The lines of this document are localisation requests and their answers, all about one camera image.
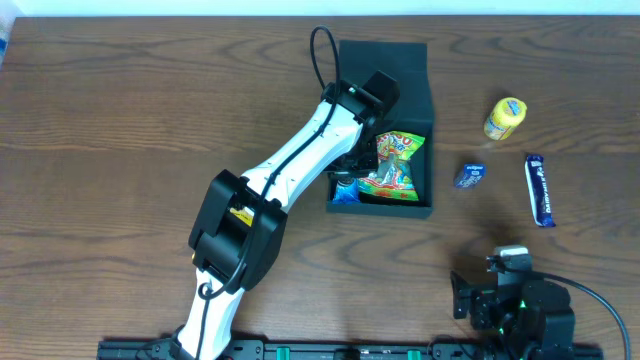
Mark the blue Eclipse mint box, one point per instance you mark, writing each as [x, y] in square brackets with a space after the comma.
[470, 176]

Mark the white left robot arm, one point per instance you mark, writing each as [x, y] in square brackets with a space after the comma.
[269, 190]

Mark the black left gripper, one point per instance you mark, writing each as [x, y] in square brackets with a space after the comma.
[361, 163]

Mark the yellow candy bottle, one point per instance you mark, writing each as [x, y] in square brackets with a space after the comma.
[506, 116]

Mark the green Haribo gummy candy bag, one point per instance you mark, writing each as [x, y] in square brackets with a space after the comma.
[393, 178]

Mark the black gift box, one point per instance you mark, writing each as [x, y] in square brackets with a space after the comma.
[412, 113]

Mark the blue Dairy Milk chocolate bar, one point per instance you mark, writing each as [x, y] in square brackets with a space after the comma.
[538, 191]

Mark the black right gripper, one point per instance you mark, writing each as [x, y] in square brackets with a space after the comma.
[463, 295]

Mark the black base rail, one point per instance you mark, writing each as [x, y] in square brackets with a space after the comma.
[259, 350]

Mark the blue Oreo cookie pack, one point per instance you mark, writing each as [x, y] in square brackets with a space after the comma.
[346, 191]

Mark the yellow snack nut bag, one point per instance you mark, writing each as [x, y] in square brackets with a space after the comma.
[221, 233]

